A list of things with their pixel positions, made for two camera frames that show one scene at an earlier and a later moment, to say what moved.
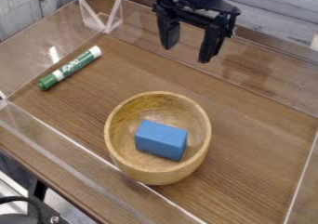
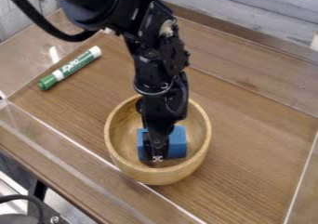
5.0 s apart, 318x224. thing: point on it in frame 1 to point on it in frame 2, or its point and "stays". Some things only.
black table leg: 41,190 stays
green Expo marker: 49,79 stays
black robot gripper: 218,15 to 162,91
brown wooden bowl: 157,134 stays
